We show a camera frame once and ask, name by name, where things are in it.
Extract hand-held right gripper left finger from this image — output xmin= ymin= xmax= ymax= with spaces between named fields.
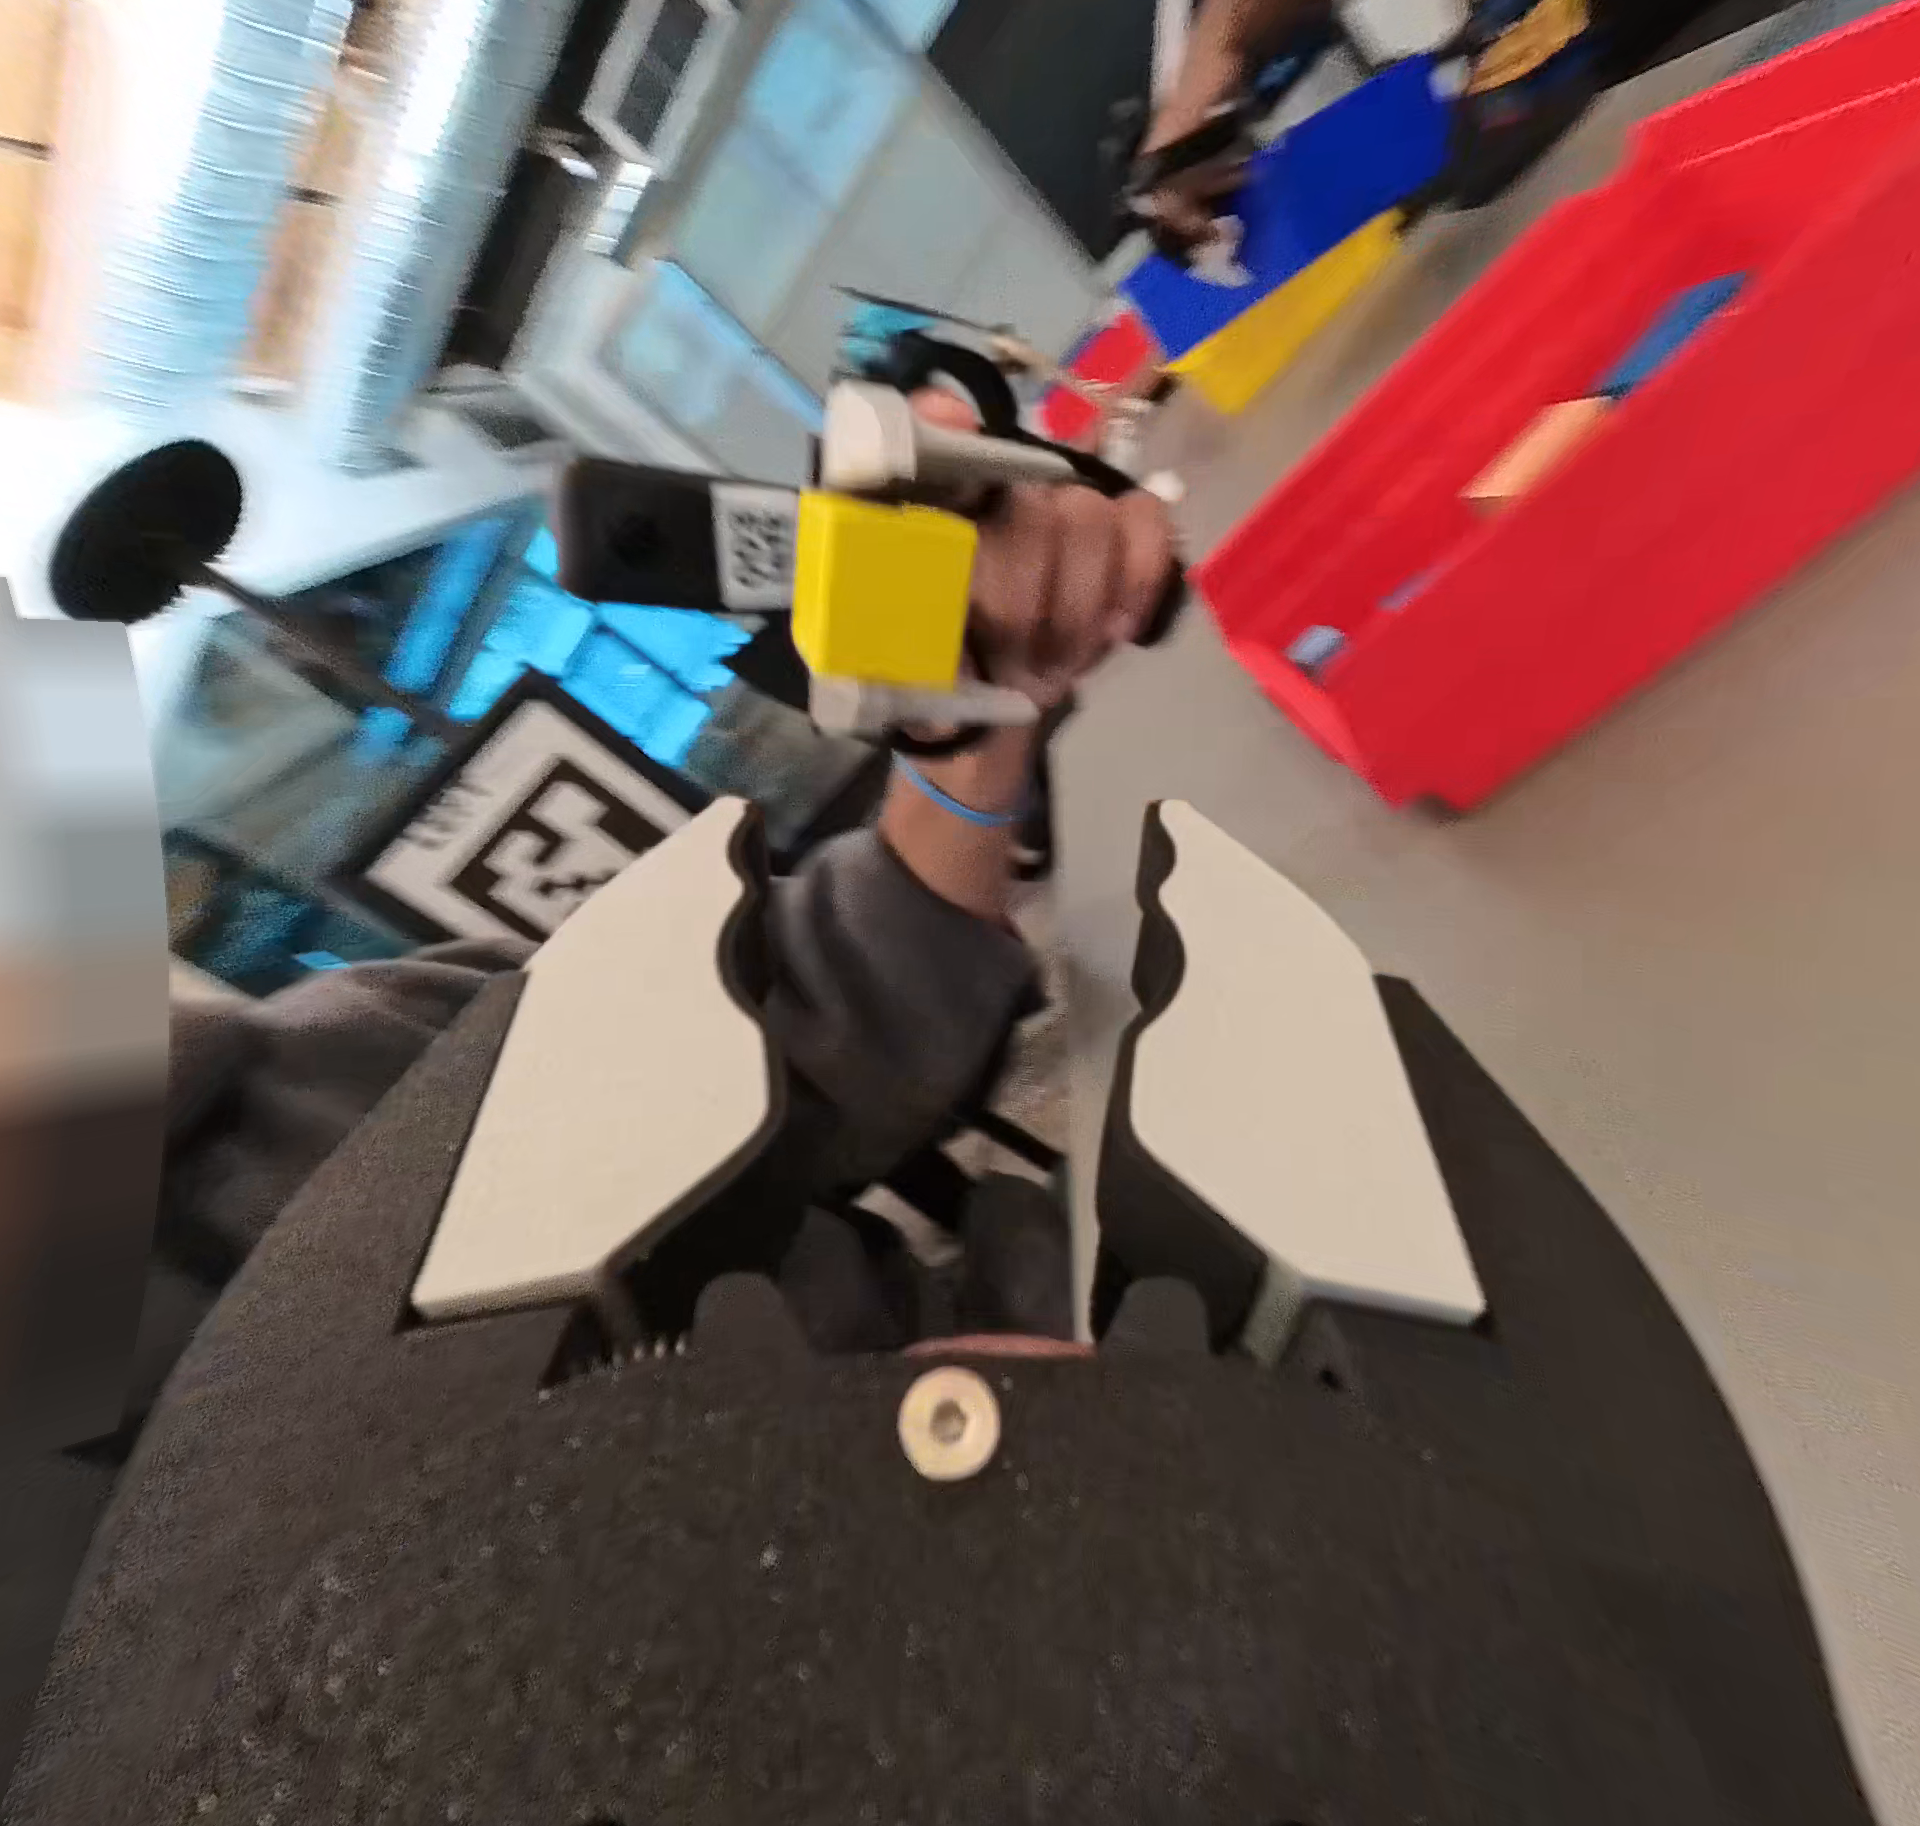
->
xmin=414 ymin=799 xmax=790 ymax=1324

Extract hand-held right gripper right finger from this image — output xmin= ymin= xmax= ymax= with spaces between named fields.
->
xmin=1094 ymin=799 xmax=1489 ymax=1371

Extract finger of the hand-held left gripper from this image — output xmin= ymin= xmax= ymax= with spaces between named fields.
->
xmin=819 ymin=380 xmax=1090 ymax=499
xmin=805 ymin=671 xmax=1043 ymax=752

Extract yellow wooden cube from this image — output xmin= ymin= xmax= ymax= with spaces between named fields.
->
xmin=790 ymin=488 xmax=986 ymax=696

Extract red plastic bin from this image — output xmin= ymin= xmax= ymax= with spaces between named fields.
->
xmin=1195 ymin=0 xmax=1920 ymax=818

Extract natural wooden block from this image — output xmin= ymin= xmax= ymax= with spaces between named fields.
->
xmin=1464 ymin=395 xmax=1627 ymax=511

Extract blue wooden cylinder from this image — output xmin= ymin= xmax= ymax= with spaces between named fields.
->
xmin=1591 ymin=273 xmax=1760 ymax=406

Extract person's left hand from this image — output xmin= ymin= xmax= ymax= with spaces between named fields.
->
xmin=910 ymin=388 xmax=1180 ymax=725

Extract blue wristband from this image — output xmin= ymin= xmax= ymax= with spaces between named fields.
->
xmin=893 ymin=758 xmax=1026 ymax=837

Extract printed marker board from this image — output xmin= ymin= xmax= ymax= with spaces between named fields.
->
xmin=333 ymin=670 xmax=723 ymax=947

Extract yellow plastic bin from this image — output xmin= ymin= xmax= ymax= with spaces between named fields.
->
xmin=1166 ymin=209 xmax=1409 ymax=418

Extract blue plastic bin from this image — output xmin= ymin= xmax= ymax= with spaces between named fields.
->
xmin=1117 ymin=58 xmax=1460 ymax=358

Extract white air vent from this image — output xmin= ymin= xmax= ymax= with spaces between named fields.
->
xmin=581 ymin=0 xmax=740 ymax=167

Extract black round stand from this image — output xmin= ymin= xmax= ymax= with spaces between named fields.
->
xmin=45 ymin=438 xmax=451 ymax=737

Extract silver ventilation duct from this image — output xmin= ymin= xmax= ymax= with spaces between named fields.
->
xmin=91 ymin=0 xmax=619 ymax=471

